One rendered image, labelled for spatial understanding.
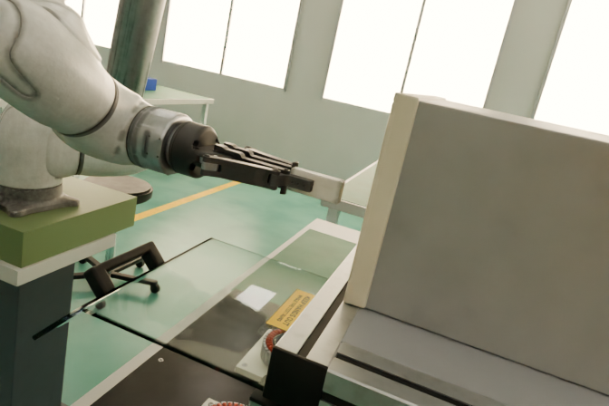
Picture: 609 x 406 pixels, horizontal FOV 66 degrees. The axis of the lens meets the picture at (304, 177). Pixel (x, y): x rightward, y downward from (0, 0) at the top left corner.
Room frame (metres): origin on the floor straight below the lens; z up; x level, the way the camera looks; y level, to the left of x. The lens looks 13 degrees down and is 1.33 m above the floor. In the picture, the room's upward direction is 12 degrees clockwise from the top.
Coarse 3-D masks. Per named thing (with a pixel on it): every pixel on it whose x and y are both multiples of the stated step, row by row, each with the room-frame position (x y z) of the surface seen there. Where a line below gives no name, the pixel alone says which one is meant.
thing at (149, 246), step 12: (132, 252) 0.54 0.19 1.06; (144, 252) 0.55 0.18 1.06; (156, 252) 0.57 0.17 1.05; (108, 264) 0.49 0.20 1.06; (120, 264) 0.51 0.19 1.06; (156, 264) 0.56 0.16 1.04; (84, 276) 0.48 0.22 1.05; (96, 276) 0.47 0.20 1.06; (108, 276) 0.48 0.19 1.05; (96, 288) 0.47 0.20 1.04; (108, 288) 0.47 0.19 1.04
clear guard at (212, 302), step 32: (192, 256) 0.55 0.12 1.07; (224, 256) 0.57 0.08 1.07; (256, 256) 0.59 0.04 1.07; (128, 288) 0.45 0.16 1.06; (160, 288) 0.46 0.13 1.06; (192, 288) 0.47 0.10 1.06; (224, 288) 0.49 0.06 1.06; (256, 288) 0.51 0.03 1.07; (288, 288) 0.52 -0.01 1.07; (320, 288) 0.54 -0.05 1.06; (64, 320) 0.40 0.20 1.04; (128, 320) 0.39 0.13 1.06; (160, 320) 0.40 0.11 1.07; (192, 320) 0.41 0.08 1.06; (224, 320) 0.42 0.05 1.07; (256, 320) 0.44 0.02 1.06; (192, 352) 0.37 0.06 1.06; (224, 352) 0.37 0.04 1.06; (256, 352) 0.38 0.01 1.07; (256, 384) 0.34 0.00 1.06
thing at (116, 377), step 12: (312, 228) 1.66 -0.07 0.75; (324, 228) 1.69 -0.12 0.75; (336, 228) 1.72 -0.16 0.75; (348, 228) 1.75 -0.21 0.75; (288, 240) 1.50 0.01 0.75; (348, 240) 1.62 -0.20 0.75; (276, 252) 1.38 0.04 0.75; (156, 348) 0.79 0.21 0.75; (132, 360) 0.75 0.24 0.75; (144, 360) 0.75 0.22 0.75; (120, 372) 0.71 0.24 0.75; (108, 384) 0.67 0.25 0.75; (84, 396) 0.64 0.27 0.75; (96, 396) 0.64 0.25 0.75
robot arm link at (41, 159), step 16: (16, 112) 1.09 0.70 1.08; (0, 128) 1.09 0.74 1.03; (16, 128) 1.08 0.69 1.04; (32, 128) 1.09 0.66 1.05; (48, 128) 1.11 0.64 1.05; (0, 144) 1.08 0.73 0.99; (16, 144) 1.08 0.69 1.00; (32, 144) 1.09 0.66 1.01; (48, 144) 1.11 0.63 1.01; (64, 144) 1.14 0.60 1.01; (0, 160) 1.08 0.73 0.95; (16, 160) 1.08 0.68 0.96; (32, 160) 1.09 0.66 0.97; (48, 160) 1.11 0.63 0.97; (64, 160) 1.14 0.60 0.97; (0, 176) 1.08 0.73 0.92; (16, 176) 1.08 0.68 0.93; (32, 176) 1.09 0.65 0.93; (48, 176) 1.12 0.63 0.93; (64, 176) 1.16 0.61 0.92
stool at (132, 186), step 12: (96, 180) 2.23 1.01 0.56; (108, 180) 2.27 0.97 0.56; (120, 180) 2.31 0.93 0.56; (132, 180) 2.36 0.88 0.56; (144, 180) 2.40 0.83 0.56; (132, 192) 2.17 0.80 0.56; (144, 192) 2.23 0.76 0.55; (108, 252) 2.25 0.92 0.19; (96, 264) 2.32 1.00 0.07; (132, 264) 2.43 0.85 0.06; (120, 276) 2.25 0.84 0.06; (132, 276) 2.27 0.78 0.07
